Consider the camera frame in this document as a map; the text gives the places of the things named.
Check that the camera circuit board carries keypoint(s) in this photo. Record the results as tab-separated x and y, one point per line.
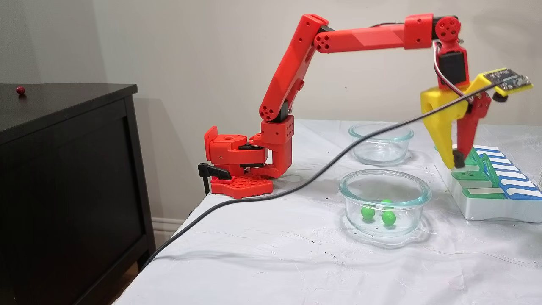
508	80

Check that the black wooden cabinet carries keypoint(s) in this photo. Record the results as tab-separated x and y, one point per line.
63	190

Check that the black table clamp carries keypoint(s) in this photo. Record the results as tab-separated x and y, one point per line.
211	170

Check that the small clear glass bowl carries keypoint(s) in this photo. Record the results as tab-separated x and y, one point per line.
381	157

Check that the red ball pill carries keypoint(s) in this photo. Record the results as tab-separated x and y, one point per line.
20	90

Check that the weekly pill organizer box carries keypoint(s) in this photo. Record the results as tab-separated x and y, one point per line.
487	209

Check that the green ball pill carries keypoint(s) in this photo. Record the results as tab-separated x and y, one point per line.
388	218
368	212
386	202

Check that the large clear glass bowl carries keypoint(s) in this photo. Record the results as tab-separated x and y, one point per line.
351	224

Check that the white tablecloth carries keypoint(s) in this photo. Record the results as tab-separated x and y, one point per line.
275	262

